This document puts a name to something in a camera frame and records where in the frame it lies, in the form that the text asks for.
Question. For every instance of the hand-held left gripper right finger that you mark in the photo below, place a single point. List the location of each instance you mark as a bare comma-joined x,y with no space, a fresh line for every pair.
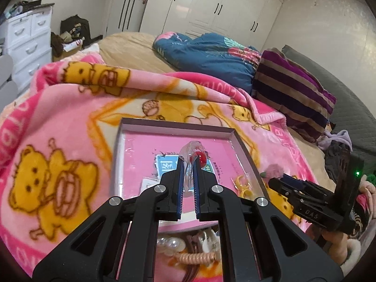
197,188

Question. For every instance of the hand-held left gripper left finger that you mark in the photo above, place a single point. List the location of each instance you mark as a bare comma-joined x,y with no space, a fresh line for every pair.
179,188

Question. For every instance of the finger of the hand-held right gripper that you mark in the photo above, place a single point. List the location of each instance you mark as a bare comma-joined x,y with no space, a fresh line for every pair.
293,181
279,185

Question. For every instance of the pink flower hair accessory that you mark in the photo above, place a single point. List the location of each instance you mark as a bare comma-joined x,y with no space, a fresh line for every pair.
273,171

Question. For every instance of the clear bag with red bead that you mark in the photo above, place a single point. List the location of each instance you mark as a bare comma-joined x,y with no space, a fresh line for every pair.
191,150

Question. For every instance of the grey cardboard box tray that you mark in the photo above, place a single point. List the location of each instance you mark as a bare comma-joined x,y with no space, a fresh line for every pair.
176,141

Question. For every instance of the person's right hand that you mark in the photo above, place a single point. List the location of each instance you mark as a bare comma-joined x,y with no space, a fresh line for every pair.
333,242

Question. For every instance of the blue printed card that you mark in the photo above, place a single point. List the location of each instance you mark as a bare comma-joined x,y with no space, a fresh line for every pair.
164,166

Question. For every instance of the small clear earring bag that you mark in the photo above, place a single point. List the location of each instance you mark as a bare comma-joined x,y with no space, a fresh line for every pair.
148,185

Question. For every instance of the dark grey cloth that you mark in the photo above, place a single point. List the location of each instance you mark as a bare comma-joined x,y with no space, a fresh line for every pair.
336,160

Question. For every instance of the maroon hair claw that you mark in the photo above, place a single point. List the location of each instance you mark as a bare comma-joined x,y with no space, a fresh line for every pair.
194,241

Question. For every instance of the white hair claw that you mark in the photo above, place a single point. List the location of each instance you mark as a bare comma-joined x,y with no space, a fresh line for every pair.
211,241

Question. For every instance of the lavender cloth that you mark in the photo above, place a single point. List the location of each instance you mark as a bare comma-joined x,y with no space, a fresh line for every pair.
337,139

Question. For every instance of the purple striped blanket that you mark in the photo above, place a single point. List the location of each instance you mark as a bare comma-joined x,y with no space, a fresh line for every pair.
290,91

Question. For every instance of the grey quilted headboard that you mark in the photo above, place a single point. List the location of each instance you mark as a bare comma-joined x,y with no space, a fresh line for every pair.
349,102

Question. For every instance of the blue floral quilt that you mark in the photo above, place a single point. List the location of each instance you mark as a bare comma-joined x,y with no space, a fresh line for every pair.
205,55

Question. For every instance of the pink bear printed blanket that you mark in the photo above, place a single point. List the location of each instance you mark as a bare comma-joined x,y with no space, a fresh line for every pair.
64,117

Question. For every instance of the tan bed sheet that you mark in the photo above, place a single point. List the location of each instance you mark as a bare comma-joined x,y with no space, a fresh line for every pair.
129,47

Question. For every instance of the cardboard box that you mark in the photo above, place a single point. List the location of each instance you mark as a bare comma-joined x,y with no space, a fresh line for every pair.
70,48

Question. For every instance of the white wardrobe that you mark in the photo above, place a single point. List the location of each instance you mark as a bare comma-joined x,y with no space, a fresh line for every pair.
223,6

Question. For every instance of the black bag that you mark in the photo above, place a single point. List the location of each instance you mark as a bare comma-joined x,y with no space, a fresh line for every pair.
75,26

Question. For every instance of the white drawer chest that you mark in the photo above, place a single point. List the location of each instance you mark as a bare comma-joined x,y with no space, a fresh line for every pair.
29,44

